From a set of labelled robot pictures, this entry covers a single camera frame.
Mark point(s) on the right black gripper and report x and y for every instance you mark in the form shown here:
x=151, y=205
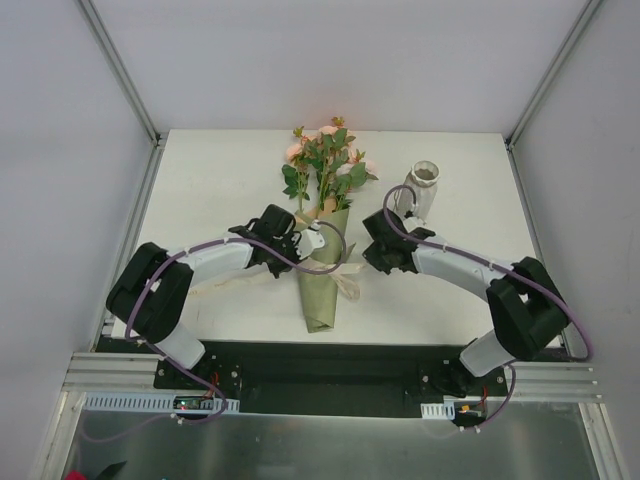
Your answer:
x=382, y=257

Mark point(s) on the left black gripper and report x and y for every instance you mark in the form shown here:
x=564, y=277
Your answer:
x=279, y=257

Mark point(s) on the cream ribbon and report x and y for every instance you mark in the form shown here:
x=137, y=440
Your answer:
x=208, y=278

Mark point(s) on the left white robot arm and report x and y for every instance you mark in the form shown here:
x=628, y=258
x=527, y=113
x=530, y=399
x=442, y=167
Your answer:
x=152, y=289

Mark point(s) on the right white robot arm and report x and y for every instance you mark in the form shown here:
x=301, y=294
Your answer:
x=526, y=309

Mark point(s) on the white ribbed vase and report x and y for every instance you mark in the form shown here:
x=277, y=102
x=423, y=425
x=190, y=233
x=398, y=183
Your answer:
x=417, y=196

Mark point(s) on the pink flowers with green leaves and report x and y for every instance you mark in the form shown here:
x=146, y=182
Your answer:
x=323, y=168

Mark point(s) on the black object at bottom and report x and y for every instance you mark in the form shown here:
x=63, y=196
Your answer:
x=111, y=472

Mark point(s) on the red object at bottom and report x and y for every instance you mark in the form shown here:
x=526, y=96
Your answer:
x=74, y=475

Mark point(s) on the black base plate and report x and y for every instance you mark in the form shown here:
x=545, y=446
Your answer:
x=378, y=381

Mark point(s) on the left aluminium frame post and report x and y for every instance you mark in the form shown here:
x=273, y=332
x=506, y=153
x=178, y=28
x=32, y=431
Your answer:
x=114, y=61

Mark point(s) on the aluminium frame post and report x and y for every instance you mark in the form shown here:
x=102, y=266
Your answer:
x=114, y=61
x=578, y=29

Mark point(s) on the right white cable duct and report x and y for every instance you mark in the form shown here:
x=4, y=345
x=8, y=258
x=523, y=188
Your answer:
x=450, y=410

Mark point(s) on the white cable duct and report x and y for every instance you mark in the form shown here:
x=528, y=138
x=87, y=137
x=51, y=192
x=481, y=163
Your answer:
x=158, y=403
x=450, y=410

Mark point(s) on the left white cable duct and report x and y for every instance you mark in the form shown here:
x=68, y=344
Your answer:
x=158, y=403

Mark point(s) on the aluminium front rail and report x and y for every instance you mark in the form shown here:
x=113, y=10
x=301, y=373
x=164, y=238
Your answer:
x=134, y=373

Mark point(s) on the right aluminium frame post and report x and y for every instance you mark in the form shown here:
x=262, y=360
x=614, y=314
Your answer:
x=578, y=29

